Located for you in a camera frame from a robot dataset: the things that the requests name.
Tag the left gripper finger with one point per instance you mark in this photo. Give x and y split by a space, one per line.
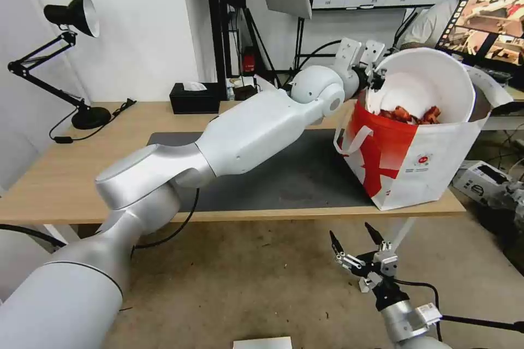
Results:
377 72
376 85

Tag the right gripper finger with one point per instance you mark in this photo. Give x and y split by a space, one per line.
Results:
342 253
376 236

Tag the white red takeout bag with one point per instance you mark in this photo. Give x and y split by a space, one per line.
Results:
409 161

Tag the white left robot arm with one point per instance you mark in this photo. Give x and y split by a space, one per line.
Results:
254 128

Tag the red brown food trash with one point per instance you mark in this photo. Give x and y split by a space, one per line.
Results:
421 116

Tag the white table leg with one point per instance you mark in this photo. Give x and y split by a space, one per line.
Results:
399 232
61 236

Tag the person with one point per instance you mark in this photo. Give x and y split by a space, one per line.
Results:
430 24

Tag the black desk mat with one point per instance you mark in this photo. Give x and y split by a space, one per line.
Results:
303 177

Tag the black light stand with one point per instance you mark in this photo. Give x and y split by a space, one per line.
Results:
262 46

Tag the red black device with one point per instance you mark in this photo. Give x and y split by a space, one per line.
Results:
249 59

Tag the printed cardboard box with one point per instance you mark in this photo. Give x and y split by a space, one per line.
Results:
479 181

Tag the computer monitor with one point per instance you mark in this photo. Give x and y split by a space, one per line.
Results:
483 17

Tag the white robot front shell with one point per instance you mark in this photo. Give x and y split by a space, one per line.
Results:
262 343

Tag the black tissue box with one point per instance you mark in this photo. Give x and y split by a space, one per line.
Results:
194 97

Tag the black desk lamp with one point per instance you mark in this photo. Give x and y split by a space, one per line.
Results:
77 22

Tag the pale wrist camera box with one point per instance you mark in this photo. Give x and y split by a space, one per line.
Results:
387 262

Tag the black metal frame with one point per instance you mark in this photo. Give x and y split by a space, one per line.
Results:
223 17

